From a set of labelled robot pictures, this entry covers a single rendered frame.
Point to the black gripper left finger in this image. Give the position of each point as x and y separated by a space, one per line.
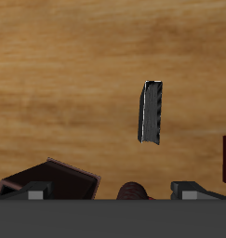
37 190

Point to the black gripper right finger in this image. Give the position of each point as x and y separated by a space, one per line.
187 190

